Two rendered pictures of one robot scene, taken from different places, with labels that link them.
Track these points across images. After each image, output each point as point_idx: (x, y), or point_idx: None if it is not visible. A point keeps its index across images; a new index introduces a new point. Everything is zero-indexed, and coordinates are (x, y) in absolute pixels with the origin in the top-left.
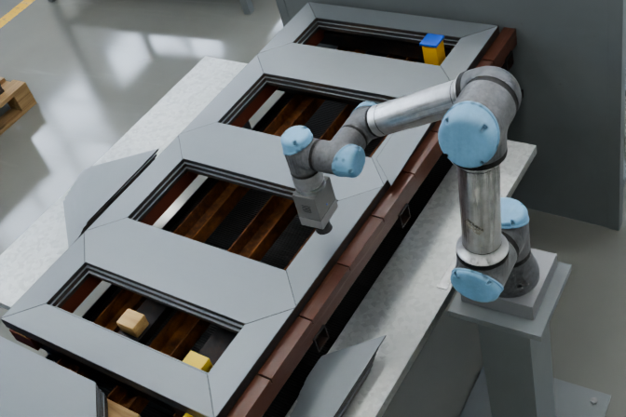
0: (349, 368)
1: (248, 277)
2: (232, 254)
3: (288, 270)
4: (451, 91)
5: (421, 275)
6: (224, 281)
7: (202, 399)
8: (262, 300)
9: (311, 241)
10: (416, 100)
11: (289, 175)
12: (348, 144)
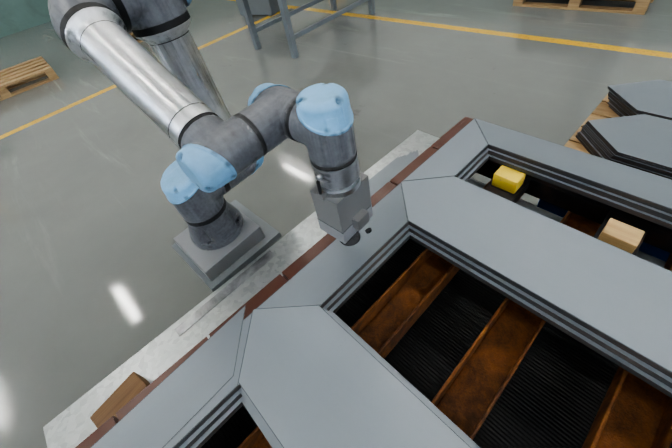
0: (370, 189)
1: (455, 222)
2: (482, 260)
3: (405, 219)
4: (110, 20)
5: (281, 271)
6: (488, 224)
7: (488, 129)
8: (436, 194)
9: (371, 249)
10: (144, 53)
11: (385, 405)
12: (259, 91)
